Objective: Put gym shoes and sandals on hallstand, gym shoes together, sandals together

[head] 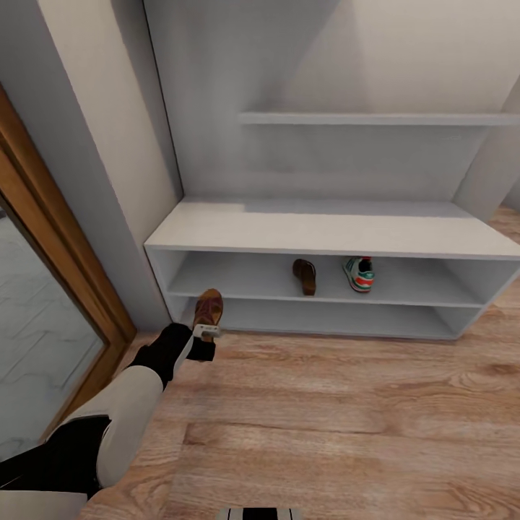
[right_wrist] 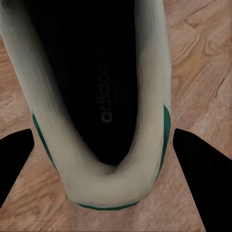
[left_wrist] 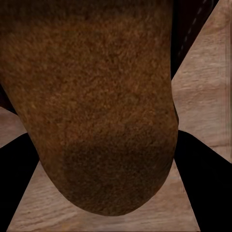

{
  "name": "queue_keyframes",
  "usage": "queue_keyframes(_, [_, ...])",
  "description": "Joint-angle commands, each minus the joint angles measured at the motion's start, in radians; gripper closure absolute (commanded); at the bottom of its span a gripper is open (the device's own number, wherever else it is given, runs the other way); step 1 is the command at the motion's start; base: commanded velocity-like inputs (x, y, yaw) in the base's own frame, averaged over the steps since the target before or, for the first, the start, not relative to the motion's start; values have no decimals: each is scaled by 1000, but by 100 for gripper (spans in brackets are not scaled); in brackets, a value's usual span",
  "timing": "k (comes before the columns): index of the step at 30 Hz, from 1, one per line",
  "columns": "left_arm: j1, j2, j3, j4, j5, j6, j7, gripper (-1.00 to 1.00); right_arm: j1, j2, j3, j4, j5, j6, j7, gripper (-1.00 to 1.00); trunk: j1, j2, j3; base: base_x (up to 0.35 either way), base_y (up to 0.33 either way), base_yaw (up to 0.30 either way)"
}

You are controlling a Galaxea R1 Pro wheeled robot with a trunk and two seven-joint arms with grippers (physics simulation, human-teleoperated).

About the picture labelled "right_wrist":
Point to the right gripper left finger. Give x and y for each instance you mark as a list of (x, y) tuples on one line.
[(14, 152)]

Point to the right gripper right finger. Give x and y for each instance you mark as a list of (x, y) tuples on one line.
[(209, 176)]

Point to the gym shoe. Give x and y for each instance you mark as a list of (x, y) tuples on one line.
[(96, 75)]

